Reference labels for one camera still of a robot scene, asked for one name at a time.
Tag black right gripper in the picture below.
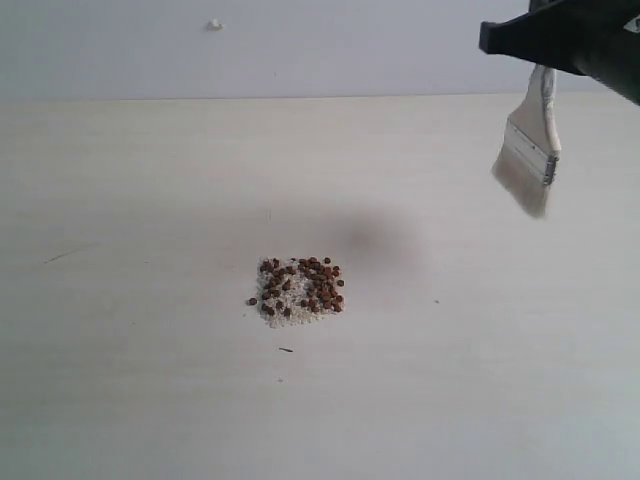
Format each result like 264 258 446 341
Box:
478 1 639 104

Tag white wooden paint brush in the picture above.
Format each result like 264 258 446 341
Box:
492 65 561 219

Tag rice and red beans pile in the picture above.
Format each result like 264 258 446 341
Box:
244 256 345 328

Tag small white wall hook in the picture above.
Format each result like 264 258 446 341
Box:
205 19 225 31

